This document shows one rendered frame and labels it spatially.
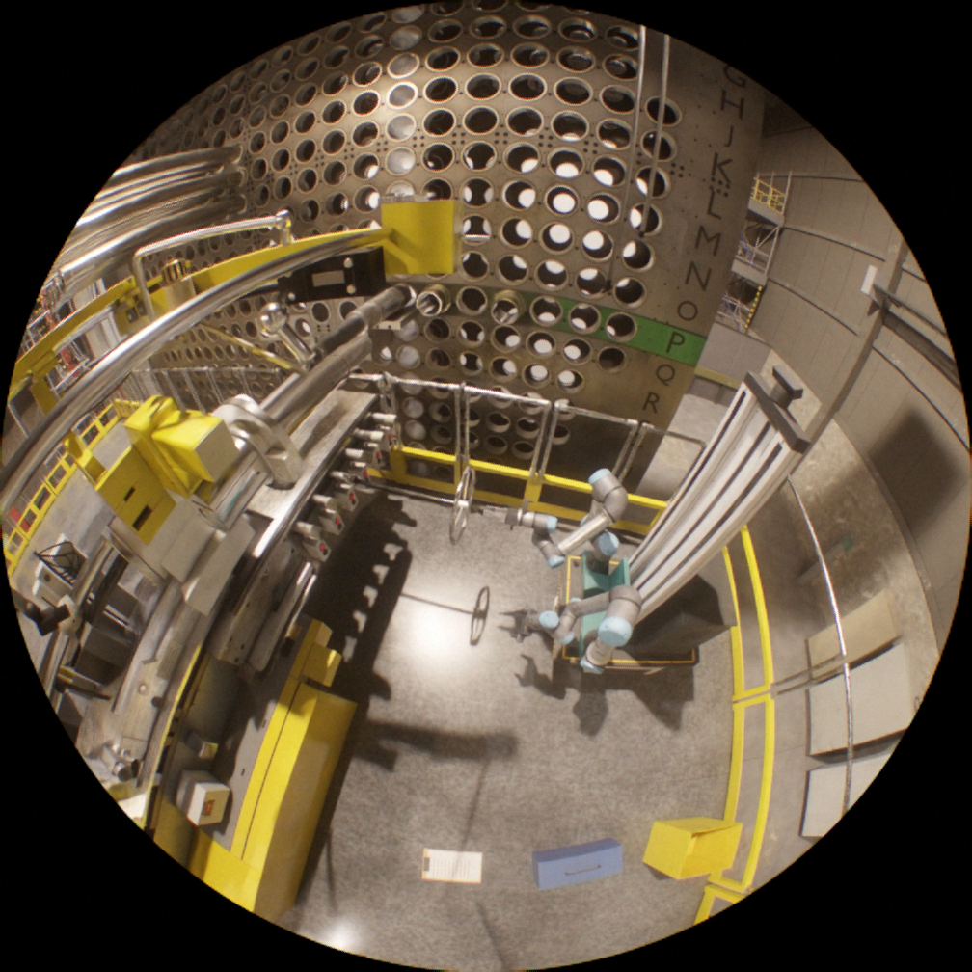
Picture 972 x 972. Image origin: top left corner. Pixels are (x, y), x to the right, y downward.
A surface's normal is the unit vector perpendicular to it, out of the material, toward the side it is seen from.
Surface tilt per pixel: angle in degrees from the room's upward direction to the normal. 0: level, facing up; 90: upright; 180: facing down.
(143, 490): 90
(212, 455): 90
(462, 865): 0
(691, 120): 90
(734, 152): 90
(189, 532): 68
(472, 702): 0
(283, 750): 0
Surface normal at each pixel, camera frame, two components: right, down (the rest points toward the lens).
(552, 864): 0.05, -0.66
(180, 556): 0.92, -0.06
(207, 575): 0.97, 0.21
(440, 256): -0.07, 0.75
